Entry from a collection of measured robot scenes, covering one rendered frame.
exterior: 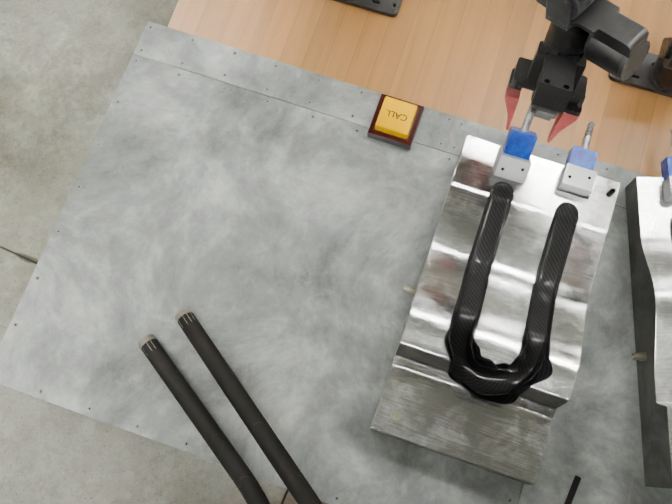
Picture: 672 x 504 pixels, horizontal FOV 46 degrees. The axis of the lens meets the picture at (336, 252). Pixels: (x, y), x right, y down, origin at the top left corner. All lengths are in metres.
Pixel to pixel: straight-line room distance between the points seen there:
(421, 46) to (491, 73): 0.14
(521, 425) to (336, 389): 0.30
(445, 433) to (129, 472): 1.12
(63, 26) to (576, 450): 1.91
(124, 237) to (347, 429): 0.50
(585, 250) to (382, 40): 0.54
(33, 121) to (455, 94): 1.40
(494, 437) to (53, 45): 1.82
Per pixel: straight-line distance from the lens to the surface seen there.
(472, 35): 1.52
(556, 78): 1.07
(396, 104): 1.40
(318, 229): 1.35
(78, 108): 2.44
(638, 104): 1.53
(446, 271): 1.24
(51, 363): 1.39
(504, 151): 1.29
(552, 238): 1.30
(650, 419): 1.34
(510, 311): 1.23
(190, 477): 2.13
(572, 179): 1.31
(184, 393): 1.27
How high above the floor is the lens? 2.09
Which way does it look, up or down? 75 degrees down
